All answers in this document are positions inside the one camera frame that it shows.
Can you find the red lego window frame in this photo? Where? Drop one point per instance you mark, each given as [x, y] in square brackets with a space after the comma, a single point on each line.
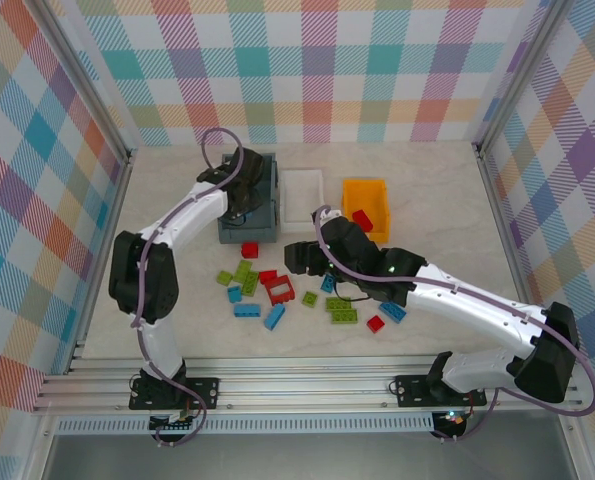
[272, 296]

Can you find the orange plastic bin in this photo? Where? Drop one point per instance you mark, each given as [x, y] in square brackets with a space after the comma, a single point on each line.
[364, 192]

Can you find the red lego brick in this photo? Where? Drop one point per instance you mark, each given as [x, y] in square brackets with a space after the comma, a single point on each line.
[250, 249]
[268, 276]
[376, 323]
[362, 218]

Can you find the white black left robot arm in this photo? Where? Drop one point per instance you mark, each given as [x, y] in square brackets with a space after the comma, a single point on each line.
[197, 210]

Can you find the white plastic bin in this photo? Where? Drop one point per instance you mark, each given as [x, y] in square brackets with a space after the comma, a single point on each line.
[302, 200]

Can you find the aluminium frame post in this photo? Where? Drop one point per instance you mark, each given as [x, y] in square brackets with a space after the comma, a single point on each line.
[84, 80]
[519, 75]

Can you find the small controller circuit board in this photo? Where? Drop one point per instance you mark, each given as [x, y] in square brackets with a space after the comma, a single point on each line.
[174, 424]
[452, 417]

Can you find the aluminium mounting rail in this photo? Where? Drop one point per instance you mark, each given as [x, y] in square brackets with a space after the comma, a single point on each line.
[302, 387]

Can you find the small blue lego brick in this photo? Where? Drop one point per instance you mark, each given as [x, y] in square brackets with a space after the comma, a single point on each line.
[234, 294]

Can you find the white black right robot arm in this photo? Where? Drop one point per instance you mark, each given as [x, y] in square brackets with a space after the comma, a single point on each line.
[467, 300]

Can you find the aluminium table side rail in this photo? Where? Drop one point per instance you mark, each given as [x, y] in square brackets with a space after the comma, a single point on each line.
[103, 260]
[498, 190]

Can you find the grey plastic bin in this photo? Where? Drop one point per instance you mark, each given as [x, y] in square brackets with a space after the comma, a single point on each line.
[272, 200]

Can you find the grey metal bottom panel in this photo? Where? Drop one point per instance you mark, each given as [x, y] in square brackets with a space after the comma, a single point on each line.
[302, 457]

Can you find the small green lego brick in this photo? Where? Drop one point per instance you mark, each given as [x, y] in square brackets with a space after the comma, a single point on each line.
[309, 298]
[224, 277]

